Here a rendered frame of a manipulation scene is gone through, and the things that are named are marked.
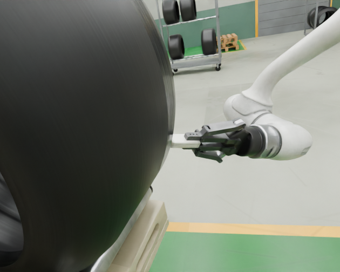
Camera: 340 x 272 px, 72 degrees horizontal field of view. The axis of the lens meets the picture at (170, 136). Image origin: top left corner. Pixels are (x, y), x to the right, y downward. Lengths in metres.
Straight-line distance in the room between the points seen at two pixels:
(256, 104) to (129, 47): 0.53
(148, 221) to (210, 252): 1.04
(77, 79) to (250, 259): 1.44
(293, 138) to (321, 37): 0.25
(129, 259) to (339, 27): 0.66
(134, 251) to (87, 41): 0.40
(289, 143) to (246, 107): 0.17
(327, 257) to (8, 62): 1.60
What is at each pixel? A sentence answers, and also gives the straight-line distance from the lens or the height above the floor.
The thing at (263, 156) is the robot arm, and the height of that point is 0.92.
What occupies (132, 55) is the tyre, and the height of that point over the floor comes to 1.23.
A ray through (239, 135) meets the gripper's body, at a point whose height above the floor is 0.99.
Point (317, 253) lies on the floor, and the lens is 1.64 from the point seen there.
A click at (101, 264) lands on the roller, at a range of 0.46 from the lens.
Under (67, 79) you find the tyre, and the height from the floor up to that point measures 1.23.
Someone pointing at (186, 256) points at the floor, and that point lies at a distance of 1.57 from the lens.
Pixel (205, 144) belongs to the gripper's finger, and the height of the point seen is 0.99.
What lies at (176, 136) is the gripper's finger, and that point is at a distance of 0.49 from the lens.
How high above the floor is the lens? 1.25
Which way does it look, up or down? 26 degrees down
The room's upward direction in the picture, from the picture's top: 11 degrees counter-clockwise
